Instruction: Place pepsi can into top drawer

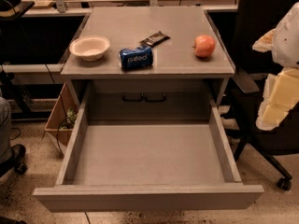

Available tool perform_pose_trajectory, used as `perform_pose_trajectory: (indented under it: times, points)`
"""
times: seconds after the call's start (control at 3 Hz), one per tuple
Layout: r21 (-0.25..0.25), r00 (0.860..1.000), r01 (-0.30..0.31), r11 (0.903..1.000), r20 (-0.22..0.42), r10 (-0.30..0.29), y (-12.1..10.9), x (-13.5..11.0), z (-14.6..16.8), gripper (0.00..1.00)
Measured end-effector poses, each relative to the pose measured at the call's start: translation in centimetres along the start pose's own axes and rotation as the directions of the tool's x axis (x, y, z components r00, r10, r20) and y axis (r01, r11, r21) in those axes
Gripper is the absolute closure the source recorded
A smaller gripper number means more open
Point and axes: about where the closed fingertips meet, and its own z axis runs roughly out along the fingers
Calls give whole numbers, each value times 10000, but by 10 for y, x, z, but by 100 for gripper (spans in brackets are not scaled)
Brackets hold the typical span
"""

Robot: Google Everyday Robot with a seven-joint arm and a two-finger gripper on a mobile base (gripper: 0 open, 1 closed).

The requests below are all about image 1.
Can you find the dark chocolate bar wrapper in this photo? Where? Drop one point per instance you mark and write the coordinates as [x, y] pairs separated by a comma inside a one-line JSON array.
[[155, 39]]

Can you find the black left drawer handle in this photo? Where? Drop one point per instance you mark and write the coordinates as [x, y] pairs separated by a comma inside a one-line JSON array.
[[132, 97]]

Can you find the white paper bowl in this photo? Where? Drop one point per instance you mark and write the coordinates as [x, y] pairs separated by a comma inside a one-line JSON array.
[[90, 48]]

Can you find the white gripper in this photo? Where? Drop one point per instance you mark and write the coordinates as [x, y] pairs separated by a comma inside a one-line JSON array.
[[287, 42]]

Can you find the grey open top drawer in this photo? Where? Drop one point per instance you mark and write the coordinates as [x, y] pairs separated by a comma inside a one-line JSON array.
[[148, 165]]

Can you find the grey cabinet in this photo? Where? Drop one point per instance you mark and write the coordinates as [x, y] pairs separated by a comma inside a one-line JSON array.
[[193, 86]]

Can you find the blue pepsi can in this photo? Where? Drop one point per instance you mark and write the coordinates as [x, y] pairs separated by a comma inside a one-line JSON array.
[[139, 57]]

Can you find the black shoe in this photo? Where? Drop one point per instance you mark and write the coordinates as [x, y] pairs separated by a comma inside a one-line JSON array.
[[11, 157]]

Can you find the grey trouser leg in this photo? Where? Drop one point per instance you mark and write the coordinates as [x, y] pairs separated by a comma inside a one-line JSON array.
[[5, 127]]

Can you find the cardboard box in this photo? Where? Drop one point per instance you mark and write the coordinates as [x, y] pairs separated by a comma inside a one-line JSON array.
[[55, 126]]

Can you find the black office chair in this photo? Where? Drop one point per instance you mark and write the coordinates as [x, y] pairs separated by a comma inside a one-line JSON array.
[[253, 19]]

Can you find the black right drawer handle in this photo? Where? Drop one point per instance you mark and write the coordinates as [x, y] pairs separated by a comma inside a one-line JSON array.
[[155, 97]]

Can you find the red apple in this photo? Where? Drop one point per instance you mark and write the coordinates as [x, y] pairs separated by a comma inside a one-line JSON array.
[[204, 46]]

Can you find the black drawer handle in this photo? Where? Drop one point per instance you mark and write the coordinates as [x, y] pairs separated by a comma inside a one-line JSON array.
[[132, 97], [155, 97]]

